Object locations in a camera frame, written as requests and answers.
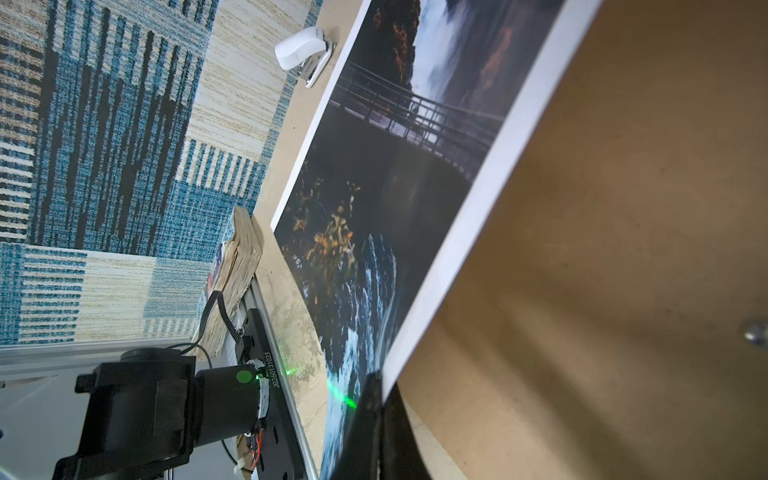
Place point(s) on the brown cardboard backing board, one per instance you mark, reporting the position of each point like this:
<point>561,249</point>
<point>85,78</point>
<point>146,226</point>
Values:
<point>601,326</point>

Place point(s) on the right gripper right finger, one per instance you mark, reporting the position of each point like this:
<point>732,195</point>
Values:
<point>400,456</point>

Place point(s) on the small white object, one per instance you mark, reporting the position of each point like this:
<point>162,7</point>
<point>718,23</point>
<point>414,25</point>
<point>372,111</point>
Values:
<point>307,52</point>

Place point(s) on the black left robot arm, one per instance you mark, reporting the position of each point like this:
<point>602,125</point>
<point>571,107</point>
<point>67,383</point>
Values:
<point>149,410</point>

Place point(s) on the aluminium front rail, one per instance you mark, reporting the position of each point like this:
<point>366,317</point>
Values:
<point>42,416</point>

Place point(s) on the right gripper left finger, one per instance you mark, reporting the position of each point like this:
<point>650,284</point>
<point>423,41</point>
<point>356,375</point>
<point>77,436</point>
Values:
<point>359,458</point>

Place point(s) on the white bordered dark photo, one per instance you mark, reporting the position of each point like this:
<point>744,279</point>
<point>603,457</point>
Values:
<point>425,116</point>

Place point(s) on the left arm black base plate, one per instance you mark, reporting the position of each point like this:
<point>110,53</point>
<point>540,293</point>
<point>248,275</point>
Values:
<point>274,450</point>

